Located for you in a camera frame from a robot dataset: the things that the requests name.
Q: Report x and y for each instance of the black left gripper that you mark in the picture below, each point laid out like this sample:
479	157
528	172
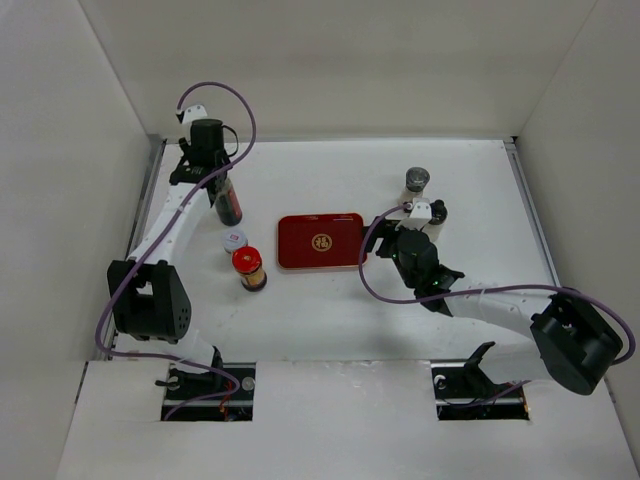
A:
186	147

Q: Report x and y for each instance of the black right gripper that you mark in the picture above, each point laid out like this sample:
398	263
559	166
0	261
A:
383	229

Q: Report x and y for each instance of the soy sauce bottle red label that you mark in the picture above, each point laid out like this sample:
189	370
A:
227	205

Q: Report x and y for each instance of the red lid sauce jar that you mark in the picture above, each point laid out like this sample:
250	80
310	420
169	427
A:
247	262

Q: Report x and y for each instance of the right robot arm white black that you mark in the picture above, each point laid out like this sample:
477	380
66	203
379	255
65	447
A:
569	341

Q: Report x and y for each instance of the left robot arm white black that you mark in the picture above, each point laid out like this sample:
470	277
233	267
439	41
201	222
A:
151	305

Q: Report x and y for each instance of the white shaker black knob lid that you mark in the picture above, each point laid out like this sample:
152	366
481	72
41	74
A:
439	214

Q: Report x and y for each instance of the small jar white lid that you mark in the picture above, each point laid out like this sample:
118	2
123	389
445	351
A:
233	240

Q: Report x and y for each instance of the salt grinder black clear top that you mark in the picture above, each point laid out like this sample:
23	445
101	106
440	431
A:
416	180

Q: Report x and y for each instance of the red lacquer tray gold emblem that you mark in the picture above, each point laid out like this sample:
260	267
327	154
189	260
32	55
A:
319	241

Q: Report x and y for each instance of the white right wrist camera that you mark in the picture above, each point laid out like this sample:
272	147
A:
418	214

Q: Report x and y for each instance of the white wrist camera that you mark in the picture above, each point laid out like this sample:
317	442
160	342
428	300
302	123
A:
191	113
418	214

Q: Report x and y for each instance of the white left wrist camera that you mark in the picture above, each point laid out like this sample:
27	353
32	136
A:
191	113

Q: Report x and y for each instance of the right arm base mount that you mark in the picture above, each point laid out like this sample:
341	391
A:
463	392

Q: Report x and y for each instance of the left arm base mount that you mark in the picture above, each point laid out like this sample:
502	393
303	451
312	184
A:
204	396

